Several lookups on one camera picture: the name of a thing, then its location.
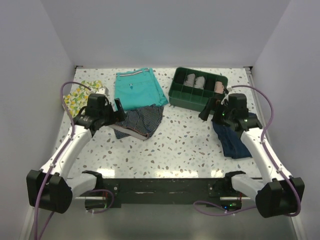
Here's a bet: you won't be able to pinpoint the grey rolled sock left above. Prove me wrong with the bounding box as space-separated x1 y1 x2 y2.
183 73 196 87

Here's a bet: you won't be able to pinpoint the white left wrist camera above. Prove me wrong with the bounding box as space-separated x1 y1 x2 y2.
95 86 109 97

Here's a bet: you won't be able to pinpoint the black rolled garment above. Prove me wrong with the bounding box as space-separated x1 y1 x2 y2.
204 74 217 92

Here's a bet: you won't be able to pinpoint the aluminium frame rail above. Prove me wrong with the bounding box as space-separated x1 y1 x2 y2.
244 66 307 240

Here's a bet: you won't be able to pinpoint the teal folded shorts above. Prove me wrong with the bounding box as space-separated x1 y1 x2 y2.
114 68 169 111

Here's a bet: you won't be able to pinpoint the dark blue folded garment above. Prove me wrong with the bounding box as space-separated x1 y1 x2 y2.
212 111 252 159

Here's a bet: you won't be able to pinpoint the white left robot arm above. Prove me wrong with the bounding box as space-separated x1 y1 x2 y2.
26 93 126 214

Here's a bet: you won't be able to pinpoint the green divided organizer box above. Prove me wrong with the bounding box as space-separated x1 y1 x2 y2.
168 67 228 112

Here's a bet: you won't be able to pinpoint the pink rolled garment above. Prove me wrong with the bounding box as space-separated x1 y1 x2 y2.
214 81 225 94

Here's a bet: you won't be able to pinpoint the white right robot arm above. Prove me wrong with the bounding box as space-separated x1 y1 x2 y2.
198 93 305 218

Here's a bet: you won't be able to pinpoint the white grey rolled sock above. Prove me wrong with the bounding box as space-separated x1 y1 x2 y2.
194 76 206 89

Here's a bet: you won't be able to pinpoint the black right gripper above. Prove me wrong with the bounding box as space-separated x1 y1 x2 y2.
199 97 235 128

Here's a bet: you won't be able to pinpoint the navy white striped underwear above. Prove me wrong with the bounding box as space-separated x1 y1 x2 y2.
109 104 164 141

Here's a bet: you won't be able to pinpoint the lemon print folded cloth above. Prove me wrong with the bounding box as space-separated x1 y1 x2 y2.
63 80 103 118

